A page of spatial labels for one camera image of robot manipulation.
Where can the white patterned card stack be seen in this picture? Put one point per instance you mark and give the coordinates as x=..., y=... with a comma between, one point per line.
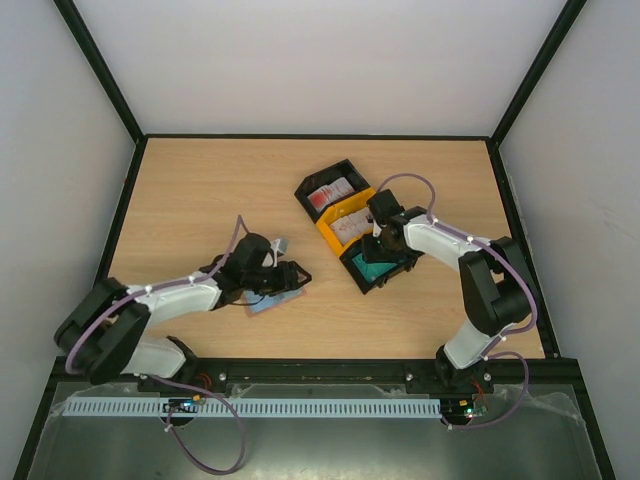
x=352, y=226

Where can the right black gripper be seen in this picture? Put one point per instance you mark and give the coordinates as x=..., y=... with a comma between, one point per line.
x=381, y=253

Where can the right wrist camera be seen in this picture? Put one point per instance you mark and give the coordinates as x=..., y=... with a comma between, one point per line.
x=376, y=227

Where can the black bin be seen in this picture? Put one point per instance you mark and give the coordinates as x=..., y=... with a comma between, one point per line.
x=364, y=286
x=343, y=168

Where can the brown leather card holder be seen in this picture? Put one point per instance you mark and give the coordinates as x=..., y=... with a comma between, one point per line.
x=256, y=304

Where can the black frame rail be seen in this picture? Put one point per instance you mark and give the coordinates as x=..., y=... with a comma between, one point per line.
x=416, y=376

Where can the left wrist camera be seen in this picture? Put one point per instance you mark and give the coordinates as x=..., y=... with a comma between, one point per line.
x=278, y=248

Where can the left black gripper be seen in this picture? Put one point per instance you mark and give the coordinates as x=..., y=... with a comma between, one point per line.
x=288, y=279

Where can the teal card stack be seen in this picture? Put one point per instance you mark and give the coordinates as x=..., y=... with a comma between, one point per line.
x=372, y=271

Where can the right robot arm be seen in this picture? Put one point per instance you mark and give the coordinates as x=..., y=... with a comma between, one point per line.
x=499, y=295

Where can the light blue cable duct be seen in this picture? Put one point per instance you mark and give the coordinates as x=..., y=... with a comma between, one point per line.
x=254, y=408

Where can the red white card stack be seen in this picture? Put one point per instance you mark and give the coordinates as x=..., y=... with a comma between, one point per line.
x=332, y=192

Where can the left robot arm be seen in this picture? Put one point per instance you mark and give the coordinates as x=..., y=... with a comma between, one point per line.
x=104, y=336

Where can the yellow bin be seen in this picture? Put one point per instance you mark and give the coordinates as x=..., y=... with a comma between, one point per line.
x=343, y=207

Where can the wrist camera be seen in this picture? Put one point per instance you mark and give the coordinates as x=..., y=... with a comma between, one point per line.
x=376, y=227
x=278, y=248

